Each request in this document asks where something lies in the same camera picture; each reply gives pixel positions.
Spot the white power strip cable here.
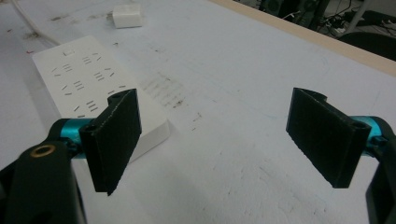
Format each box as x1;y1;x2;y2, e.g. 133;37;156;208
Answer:
11;0;62;47

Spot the white charger plug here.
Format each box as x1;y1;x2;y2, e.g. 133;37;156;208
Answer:
106;3;144;30

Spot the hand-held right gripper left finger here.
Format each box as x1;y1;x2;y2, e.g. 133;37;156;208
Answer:
48;88;143;197

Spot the tangle of cables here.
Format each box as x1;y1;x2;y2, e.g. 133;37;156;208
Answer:
281;0;396;36

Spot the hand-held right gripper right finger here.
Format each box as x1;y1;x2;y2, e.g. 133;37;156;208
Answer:
285;87;389;189

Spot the white power strip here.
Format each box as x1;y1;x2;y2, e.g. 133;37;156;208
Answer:
32;35;171;164

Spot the white metal stand leg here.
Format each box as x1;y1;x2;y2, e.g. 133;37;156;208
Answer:
344;0;373;35

